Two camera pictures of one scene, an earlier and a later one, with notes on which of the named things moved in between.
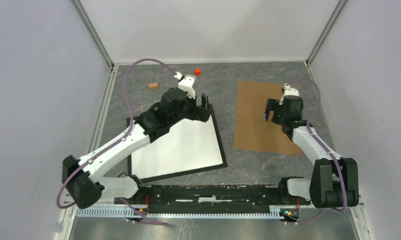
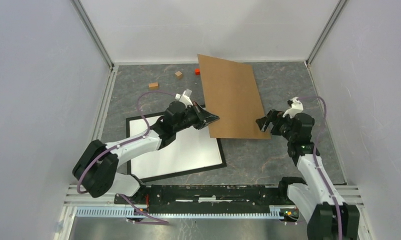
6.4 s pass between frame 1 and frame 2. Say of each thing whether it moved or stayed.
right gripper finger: moved
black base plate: stayed
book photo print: stayed
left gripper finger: moved
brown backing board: moved
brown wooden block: stayed
